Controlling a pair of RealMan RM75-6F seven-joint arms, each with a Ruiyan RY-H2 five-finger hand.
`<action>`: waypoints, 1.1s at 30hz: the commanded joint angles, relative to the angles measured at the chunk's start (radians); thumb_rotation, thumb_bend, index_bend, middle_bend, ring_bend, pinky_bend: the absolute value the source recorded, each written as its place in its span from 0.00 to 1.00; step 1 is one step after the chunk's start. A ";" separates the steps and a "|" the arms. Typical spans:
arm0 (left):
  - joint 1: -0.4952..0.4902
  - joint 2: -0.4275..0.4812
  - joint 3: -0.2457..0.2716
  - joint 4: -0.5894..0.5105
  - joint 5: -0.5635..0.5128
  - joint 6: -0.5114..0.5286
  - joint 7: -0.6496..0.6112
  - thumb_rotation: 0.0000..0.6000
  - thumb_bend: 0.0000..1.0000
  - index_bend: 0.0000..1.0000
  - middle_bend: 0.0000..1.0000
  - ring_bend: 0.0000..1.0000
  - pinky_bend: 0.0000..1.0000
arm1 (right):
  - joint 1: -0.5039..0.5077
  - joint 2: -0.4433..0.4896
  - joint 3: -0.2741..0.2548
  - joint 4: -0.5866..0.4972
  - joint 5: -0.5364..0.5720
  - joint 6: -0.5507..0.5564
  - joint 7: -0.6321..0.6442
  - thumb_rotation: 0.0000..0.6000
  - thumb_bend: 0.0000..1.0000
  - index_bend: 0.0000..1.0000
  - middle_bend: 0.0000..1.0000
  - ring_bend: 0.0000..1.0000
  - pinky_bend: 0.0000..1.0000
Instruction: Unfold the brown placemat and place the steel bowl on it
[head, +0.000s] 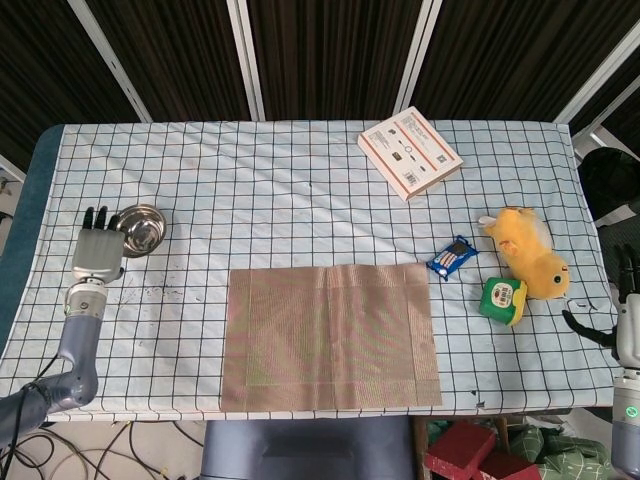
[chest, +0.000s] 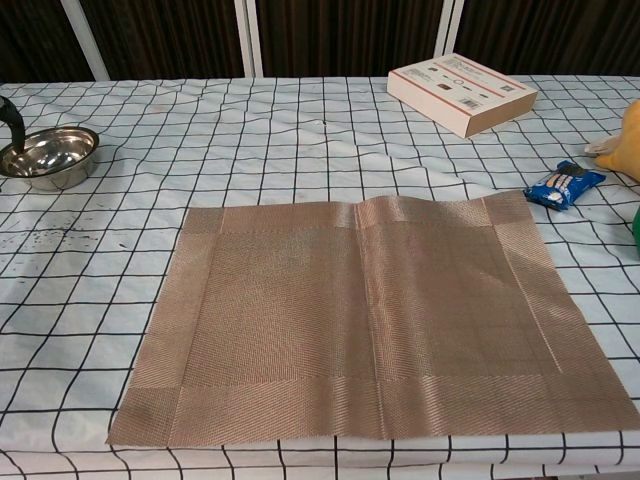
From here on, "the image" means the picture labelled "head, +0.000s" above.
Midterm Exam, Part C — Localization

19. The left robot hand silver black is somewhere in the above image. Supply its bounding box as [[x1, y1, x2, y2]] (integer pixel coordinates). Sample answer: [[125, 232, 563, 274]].
[[71, 205, 126, 286]]

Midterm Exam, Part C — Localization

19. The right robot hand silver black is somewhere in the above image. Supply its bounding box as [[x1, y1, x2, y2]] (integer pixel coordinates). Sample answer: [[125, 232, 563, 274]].
[[562, 243, 640, 369]]

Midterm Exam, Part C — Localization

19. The brown woven placemat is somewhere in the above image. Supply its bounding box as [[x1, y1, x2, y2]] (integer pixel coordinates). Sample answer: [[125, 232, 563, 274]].
[[219, 263, 444, 414]]

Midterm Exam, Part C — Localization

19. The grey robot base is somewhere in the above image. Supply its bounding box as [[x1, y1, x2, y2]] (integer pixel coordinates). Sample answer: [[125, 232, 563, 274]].
[[199, 417, 416, 480]]

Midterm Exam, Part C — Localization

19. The stainless steel bowl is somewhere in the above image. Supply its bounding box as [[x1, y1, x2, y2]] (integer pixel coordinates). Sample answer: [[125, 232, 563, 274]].
[[112, 203, 168, 259]]

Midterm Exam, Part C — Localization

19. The teal padded table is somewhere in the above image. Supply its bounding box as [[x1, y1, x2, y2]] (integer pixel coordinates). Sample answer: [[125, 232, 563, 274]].
[[0, 124, 66, 351]]

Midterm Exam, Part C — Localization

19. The white shelf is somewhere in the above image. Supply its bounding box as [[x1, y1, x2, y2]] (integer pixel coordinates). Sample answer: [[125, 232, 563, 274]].
[[0, 153, 27, 221]]

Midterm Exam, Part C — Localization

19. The yellow plush duck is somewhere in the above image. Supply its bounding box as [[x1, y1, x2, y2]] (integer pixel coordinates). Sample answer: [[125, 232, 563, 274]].
[[478, 206, 571, 301]]

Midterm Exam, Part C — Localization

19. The green and yellow pack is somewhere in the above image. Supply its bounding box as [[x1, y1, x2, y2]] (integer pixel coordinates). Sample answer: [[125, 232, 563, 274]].
[[478, 276, 529, 329]]

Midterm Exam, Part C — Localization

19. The green patterned cloth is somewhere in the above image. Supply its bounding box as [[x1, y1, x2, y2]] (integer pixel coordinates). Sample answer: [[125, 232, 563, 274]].
[[507, 424, 614, 480]]

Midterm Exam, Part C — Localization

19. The black chair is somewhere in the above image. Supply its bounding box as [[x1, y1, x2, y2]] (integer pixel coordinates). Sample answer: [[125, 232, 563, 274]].
[[577, 147, 640, 229]]

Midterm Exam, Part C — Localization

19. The white black checked tablecloth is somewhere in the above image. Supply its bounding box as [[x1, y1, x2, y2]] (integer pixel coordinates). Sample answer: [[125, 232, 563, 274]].
[[0, 119, 621, 421]]

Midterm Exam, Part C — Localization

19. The small red box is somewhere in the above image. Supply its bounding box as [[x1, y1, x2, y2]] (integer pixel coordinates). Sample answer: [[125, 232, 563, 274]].
[[477, 449, 541, 480]]

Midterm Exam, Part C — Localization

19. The blue cookie packet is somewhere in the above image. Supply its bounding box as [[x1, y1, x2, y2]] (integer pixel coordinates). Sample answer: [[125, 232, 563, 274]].
[[425, 234, 480, 284]]

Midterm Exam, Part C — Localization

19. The large red box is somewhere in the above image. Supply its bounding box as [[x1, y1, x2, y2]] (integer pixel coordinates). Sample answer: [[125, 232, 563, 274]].
[[424, 419, 497, 480]]

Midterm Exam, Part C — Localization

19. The white box with orange stripes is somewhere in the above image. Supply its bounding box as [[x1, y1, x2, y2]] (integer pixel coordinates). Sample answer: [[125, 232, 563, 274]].
[[356, 105, 464, 203]]

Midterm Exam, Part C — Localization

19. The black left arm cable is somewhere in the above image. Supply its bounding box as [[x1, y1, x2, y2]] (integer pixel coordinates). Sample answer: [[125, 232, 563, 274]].
[[0, 349, 64, 480]]

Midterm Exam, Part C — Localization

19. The white partition post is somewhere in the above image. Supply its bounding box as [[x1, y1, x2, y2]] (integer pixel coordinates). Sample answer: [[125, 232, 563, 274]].
[[225, 0, 266, 121], [552, 19, 640, 126], [392, 0, 444, 116], [67, 0, 153, 123]]

